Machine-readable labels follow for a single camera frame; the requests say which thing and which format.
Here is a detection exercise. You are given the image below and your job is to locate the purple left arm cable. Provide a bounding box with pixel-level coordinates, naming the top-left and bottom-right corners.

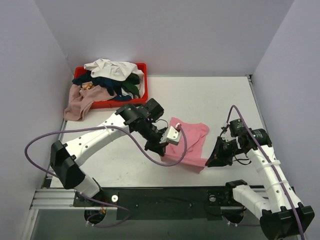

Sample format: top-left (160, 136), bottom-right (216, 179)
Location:
top-left (24, 123), bottom-right (188, 228)

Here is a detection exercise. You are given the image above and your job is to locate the pink t shirt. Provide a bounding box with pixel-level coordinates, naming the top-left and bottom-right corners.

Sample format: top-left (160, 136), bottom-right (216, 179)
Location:
top-left (161, 117), bottom-right (210, 174)

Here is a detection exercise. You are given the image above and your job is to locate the white t shirt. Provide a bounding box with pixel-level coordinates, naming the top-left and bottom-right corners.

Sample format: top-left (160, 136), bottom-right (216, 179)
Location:
top-left (83, 58), bottom-right (145, 82)

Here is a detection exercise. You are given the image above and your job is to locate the red plastic bin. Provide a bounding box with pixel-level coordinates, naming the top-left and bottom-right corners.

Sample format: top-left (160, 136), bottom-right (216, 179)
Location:
top-left (74, 63), bottom-right (148, 109)

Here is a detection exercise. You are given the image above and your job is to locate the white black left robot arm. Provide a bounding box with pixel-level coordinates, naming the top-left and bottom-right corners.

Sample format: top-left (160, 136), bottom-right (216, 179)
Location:
top-left (50, 98), bottom-right (171, 206)

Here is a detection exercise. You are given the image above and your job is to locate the navy blue t shirt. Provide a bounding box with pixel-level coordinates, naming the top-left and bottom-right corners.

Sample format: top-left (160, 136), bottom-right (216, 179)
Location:
top-left (72, 71), bottom-right (132, 102)

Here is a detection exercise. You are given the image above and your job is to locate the beige t shirt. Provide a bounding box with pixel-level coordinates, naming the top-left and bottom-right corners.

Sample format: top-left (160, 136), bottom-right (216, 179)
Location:
top-left (63, 81), bottom-right (114, 121)

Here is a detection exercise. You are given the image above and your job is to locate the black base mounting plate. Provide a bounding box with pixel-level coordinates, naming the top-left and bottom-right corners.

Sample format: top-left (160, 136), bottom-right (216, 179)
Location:
top-left (72, 186), bottom-right (253, 222)

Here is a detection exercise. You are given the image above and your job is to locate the dark green t shirt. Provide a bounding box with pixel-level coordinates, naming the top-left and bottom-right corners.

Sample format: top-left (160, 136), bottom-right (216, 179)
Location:
top-left (121, 73), bottom-right (141, 98)

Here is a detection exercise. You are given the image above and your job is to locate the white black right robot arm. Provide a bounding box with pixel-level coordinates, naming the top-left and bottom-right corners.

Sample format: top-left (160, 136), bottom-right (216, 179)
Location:
top-left (205, 118), bottom-right (315, 240)

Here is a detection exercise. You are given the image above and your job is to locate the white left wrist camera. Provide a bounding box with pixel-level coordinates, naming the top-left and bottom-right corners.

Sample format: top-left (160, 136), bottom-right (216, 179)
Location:
top-left (160, 126), bottom-right (182, 146)

